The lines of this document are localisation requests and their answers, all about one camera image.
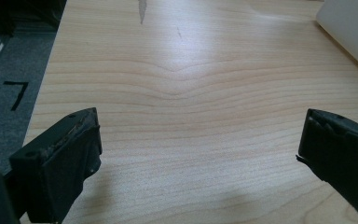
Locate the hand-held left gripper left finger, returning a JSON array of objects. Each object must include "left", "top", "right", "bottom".
[{"left": 8, "top": 106, "right": 103, "bottom": 224}]

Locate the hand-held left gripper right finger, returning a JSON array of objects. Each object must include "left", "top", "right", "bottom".
[{"left": 296, "top": 108, "right": 358, "bottom": 224}]

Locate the white box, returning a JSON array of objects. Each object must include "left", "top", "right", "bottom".
[{"left": 315, "top": 0, "right": 358, "bottom": 78}]

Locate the dark equipment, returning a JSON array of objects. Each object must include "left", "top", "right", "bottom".
[{"left": 0, "top": 0, "right": 68, "bottom": 35}]

